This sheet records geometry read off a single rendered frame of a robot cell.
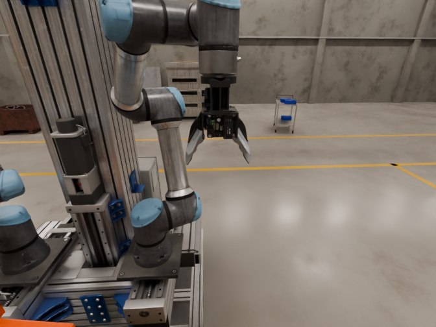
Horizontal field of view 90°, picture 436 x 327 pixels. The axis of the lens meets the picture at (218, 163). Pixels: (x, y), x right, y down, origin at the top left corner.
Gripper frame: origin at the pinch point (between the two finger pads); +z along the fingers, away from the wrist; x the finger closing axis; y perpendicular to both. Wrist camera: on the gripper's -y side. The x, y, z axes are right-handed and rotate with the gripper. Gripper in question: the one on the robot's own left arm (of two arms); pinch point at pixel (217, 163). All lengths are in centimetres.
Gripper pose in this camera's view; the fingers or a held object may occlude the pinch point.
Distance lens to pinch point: 53.4
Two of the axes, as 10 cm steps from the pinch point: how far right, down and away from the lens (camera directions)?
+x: 10.0, -0.2, 0.5
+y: 0.6, 4.1, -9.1
